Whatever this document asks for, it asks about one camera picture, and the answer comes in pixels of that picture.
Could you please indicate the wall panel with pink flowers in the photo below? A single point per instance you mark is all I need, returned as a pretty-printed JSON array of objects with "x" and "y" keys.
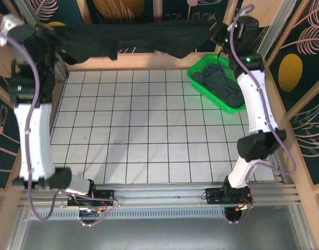
[{"x": 190, "y": 7}]

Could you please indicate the grey metal sheet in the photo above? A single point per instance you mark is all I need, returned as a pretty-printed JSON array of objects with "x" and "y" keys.
[{"x": 159, "y": 234}]

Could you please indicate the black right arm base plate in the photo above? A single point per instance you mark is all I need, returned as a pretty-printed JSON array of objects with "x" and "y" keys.
[{"x": 214, "y": 195}]

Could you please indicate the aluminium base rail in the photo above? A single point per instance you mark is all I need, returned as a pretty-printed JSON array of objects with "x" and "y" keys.
[{"x": 159, "y": 192}]

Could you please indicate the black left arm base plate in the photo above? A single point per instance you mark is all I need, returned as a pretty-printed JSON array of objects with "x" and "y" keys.
[{"x": 104, "y": 195}]

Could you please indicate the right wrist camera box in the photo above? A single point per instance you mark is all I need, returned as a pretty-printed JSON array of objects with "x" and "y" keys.
[{"x": 250, "y": 28}]

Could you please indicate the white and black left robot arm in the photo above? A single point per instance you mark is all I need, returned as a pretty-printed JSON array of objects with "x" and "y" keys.
[{"x": 34, "y": 143}]

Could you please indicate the green plastic basket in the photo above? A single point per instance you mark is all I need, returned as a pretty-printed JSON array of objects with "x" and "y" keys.
[{"x": 201, "y": 91}]

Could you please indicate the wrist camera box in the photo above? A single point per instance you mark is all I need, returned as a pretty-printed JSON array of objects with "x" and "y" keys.
[
  {"x": 250, "y": 28},
  {"x": 17, "y": 31}
]

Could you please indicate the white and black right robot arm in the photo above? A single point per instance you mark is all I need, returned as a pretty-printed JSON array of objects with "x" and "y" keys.
[{"x": 258, "y": 104}]

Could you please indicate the grey-blue crumpled t-shirt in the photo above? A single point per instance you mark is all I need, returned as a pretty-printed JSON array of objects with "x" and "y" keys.
[{"x": 219, "y": 83}]

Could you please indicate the wall panel single flower outline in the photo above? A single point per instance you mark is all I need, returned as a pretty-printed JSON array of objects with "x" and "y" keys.
[{"x": 3, "y": 135}]

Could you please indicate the wall panel orange sun leaves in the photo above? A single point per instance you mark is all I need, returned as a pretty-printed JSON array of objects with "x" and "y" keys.
[{"x": 117, "y": 10}]

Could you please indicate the black t-shirt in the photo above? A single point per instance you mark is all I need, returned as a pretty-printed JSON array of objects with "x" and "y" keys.
[{"x": 148, "y": 34}]

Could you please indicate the wall panel oval and feather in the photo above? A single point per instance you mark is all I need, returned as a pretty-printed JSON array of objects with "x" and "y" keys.
[{"x": 292, "y": 73}]

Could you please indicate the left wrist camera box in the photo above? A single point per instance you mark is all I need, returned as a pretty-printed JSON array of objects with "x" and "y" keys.
[{"x": 17, "y": 31}]

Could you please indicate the wall panel with yellow oval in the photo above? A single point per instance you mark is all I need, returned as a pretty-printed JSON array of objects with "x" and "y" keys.
[{"x": 44, "y": 7}]

